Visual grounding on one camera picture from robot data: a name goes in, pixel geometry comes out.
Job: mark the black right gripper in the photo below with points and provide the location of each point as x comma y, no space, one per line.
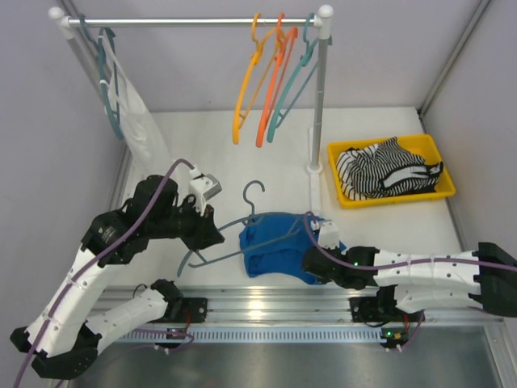
333,250

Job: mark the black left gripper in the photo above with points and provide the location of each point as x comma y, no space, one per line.
203,229

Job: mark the slate blue hanger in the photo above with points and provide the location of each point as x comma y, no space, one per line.
195,259

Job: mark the blue tank top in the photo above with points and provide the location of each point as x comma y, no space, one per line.
276,244

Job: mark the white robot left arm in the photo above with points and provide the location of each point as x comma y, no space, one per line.
66,338

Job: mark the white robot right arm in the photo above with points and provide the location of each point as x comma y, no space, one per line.
482,279

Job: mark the yellow hanger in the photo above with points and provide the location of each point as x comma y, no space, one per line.
240,113

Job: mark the orange hanger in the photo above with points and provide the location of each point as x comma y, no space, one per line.
284,45

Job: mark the white hanging garment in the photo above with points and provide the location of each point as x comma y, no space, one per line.
128,115

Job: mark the black white striped garment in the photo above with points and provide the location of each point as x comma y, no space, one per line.
385,170

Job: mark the yellow plastic tray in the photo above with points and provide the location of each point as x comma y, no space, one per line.
421,144

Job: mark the white clothes rack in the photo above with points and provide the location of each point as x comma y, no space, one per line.
273,116

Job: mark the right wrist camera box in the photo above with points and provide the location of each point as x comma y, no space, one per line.
327,234

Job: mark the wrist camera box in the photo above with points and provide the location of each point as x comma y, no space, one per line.
327,234
203,187

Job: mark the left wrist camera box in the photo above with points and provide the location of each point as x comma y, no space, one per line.
203,187

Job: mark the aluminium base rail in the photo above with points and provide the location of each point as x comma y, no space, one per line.
270,306

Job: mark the slotted grey cable duct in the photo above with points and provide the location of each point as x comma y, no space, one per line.
266,335

